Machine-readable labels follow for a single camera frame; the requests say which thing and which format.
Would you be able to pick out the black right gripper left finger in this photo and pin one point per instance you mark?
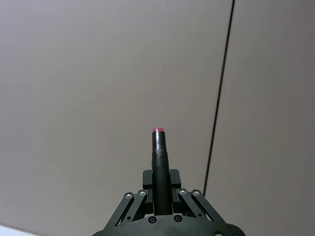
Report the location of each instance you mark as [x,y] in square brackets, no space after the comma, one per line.
[137,201]

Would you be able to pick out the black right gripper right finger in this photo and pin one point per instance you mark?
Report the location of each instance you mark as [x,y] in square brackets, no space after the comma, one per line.
[189,201]

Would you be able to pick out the black tool with red switch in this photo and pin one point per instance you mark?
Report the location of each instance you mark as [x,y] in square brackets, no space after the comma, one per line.
[161,172]

